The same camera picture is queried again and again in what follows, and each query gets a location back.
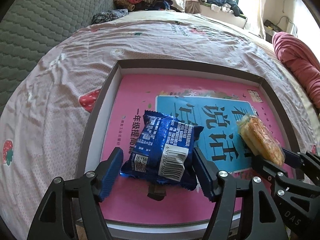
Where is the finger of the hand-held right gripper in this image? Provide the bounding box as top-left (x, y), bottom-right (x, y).
top-left (282, 149), bottom-right (320, 187)
top-left (251, 153), bottom-right (315, 200)

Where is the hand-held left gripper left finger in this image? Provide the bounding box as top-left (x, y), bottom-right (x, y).
top-left (27, 147), bottom-right (124, 240)

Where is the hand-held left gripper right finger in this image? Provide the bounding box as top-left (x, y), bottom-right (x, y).
top-left (192, 147), bottom-right (287, 240)

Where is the clear rice cracker packet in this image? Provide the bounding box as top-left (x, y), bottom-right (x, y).
top-left (236, 114), bottom-right (285, 167)

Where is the blue snack packet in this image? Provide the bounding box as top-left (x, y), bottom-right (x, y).
top-left (120, 110), bottom-right (204, 192)

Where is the grey cardboard tray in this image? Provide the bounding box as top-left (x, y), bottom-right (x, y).
top-left (75, 59), bottom-right (307, 233)

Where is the pink blanket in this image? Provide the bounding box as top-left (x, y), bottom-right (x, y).
top-left (272, 31), bottom-right (320, 110)

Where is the dark flat object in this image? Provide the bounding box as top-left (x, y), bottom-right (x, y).
top-left (264, 19), bottom-right (278, 31)

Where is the dark blue patterned cloth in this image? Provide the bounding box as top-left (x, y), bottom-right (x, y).
top-left (92, 9), bottom-right (128, 24)

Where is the brown cloth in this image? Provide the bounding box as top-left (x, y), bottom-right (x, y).
top-left (186, 1), bottom-right (202, 14)

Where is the grey quilted headboard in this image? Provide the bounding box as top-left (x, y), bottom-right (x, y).
top-left (0, 0), bottom-right (115, 115)

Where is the white cable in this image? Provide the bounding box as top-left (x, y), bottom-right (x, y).
top-left (279, 16), bottom-right (298, 33)

